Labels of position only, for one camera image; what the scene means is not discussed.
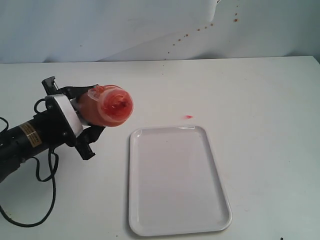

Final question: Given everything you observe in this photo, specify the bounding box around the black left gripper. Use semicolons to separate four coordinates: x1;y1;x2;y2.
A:
33;76;106;160

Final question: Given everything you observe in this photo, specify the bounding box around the small red table stain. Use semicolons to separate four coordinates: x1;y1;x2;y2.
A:
182;115;193;120

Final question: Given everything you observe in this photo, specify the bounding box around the red sauce squeeze bottle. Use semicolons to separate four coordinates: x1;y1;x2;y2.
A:
76;84;134;127

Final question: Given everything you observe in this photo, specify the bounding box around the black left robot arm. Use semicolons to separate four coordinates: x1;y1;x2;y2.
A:
0;76;105;181

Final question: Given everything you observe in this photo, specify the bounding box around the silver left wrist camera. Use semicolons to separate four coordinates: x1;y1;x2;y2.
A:
48;94;83;138

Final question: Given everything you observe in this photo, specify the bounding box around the white backdrop sheet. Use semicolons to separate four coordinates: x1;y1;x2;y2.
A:
0;0;320;63

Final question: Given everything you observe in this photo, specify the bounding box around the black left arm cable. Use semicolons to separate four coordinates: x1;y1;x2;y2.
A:
0;97;60;228

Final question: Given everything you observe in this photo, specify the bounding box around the white rectangular plastic tray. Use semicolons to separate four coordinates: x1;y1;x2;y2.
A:
128;125;233;237

